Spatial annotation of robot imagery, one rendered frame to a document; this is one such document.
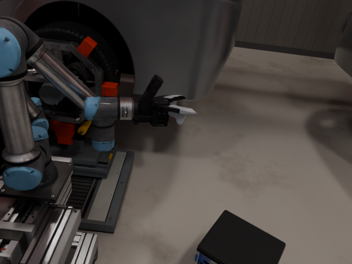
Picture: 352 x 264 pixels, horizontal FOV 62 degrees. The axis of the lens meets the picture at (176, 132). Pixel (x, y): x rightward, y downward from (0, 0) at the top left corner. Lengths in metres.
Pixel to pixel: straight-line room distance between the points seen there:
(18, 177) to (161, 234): 1.28
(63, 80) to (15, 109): 0.18
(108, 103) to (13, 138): 0.30
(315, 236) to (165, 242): 1.11
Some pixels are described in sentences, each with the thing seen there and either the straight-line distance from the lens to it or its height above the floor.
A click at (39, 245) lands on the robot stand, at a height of 0.74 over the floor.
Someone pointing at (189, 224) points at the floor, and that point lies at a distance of 2.23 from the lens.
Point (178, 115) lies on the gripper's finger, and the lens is 0.96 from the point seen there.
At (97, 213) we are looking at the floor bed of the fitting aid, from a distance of 2.16.
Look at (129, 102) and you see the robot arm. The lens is 0.96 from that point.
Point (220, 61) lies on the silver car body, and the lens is 2.09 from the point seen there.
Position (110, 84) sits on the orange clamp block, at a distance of 1.94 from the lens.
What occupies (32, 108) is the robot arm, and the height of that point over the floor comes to 1.00.
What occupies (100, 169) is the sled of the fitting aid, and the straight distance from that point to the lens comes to 2.38.
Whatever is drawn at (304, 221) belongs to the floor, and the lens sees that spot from 2.58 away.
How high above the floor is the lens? 1.70
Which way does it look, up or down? 33 degrees down
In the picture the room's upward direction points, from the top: 8 degrees clockwise
